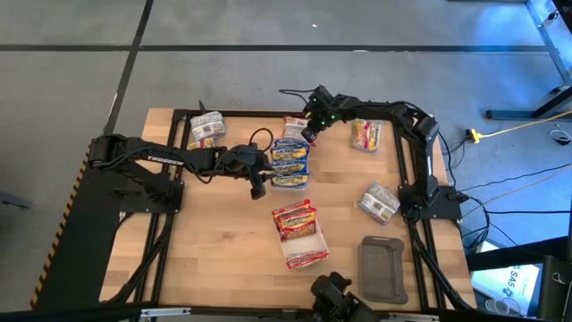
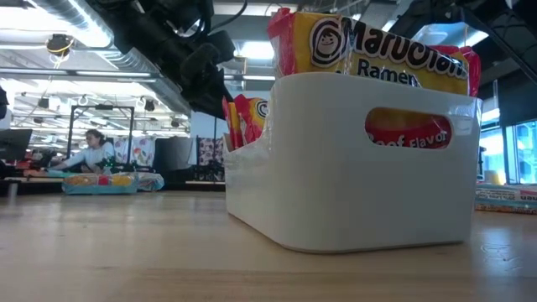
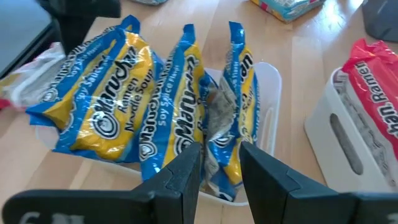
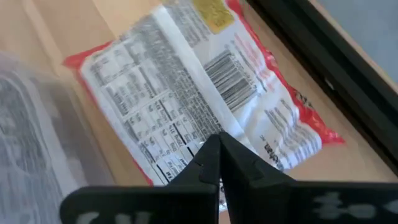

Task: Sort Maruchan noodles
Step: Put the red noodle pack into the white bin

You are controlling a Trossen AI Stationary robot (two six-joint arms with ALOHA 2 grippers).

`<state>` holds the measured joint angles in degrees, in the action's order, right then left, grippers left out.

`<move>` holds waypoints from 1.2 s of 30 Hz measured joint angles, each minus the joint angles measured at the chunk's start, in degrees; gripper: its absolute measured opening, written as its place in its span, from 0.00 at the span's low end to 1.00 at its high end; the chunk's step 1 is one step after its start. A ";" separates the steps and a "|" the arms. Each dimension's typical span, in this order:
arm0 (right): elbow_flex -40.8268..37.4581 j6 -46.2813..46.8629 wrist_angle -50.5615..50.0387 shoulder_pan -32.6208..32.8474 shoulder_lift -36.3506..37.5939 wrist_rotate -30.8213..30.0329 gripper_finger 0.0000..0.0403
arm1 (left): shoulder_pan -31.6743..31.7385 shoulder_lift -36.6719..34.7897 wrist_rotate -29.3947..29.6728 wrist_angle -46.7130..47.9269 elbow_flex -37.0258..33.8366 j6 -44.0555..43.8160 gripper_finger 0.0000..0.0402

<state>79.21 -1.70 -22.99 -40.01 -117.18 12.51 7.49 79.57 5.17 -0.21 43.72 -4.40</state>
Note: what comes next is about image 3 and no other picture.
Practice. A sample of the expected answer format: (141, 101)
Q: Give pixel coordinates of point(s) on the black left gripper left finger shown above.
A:
(124, 208)

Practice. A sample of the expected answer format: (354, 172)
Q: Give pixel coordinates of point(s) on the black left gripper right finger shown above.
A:
(295, 205)

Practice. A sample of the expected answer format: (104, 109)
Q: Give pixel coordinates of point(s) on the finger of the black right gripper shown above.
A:
(74, 31)

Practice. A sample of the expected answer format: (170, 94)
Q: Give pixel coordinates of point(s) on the blue Maruchan soy sauce packet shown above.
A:
(177, 102)
(239, 102)
(102, 102)

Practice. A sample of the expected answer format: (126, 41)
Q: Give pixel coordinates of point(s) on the red Maruchan beef packet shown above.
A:
(373, 81)
(34, 81)

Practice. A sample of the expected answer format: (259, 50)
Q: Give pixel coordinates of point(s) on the white plastic bin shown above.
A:
(323, 149)

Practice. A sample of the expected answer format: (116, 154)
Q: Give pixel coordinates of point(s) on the clear plastic bin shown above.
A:
(269, 109)

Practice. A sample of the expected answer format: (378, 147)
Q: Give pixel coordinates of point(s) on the dark grey plastic bin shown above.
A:
(382, 18)

